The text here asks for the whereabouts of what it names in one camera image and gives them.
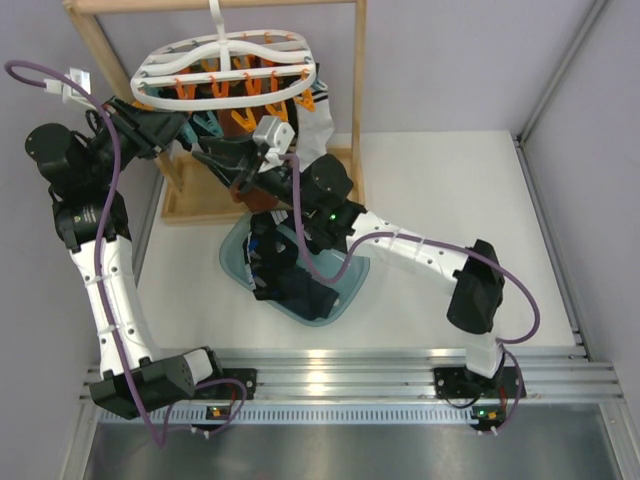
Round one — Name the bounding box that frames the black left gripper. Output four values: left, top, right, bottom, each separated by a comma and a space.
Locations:
85, 95, 189, 187

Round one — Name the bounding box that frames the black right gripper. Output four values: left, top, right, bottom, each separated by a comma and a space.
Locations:
194, 131, 319, 218

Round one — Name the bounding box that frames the teal clothes peg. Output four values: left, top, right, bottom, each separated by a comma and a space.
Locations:
178, 111, 224, 151

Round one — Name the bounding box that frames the white plastic clip hanger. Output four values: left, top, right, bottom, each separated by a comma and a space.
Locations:
130, 1, 317, 112

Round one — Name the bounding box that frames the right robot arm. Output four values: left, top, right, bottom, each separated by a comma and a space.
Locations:
194, 137, 505, 397

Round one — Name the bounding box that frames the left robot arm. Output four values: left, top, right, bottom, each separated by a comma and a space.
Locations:
25, 98, 226, 419

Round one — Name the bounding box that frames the orange clothes peg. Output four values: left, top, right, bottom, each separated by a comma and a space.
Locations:
231, 108, 257, 132

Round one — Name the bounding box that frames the brown hanging sock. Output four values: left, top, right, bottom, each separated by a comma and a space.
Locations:
218, 110, 279, 213

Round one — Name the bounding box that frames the white hanging sock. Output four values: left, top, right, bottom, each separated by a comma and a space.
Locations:
294, 79, 334, 170

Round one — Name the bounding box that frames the black striped sock in basin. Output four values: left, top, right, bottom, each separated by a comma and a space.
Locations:
242, 212, 298, 301

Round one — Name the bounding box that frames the dark navy sock in basin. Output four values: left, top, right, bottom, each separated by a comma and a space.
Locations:
270, 266, 339, 321

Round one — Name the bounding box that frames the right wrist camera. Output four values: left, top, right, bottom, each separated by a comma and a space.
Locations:
252, 115, 295, 164

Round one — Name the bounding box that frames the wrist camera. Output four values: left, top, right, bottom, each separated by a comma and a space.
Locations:
252, 115, 295, 164
44, 68, 95, 110

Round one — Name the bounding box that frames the wooden drying rack frame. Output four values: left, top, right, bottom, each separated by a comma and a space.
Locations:
61, 0, 368, 227

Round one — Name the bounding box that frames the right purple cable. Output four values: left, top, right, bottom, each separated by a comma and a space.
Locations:
279, 152, 543, 436

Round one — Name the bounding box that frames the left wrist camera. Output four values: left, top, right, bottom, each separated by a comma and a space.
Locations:
44, 68, 95, 110

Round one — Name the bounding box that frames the aluminium mounting rail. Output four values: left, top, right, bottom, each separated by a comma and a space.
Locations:
77, 347, 625, 426

